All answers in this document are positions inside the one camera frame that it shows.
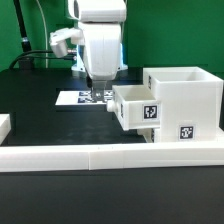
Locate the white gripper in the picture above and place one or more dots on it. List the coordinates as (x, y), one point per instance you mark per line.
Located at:
(101, 54)

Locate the white drawer cabinet box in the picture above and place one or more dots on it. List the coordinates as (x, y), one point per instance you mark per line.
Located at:
(190, 103)

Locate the fiducial marker sheet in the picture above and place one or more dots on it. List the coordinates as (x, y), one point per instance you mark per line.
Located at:
(72, 98)

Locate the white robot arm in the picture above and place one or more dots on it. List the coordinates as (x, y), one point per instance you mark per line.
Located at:
(96, 12)

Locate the white drawer with knob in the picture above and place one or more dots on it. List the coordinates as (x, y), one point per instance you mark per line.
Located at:
(148, 134)

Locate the black pole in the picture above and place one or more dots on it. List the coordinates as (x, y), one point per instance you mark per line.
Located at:
(24, 38)

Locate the white boundary frame wall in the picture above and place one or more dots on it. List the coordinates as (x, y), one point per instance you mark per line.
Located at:
(111, 156)

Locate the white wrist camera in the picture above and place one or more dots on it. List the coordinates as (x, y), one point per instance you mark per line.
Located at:
(58, 39)

